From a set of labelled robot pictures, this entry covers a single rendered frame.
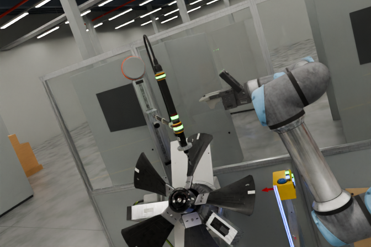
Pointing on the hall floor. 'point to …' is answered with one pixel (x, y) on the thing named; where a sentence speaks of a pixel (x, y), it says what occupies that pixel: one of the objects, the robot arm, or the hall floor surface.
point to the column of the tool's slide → (154, 129)
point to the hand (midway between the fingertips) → (202, 97)
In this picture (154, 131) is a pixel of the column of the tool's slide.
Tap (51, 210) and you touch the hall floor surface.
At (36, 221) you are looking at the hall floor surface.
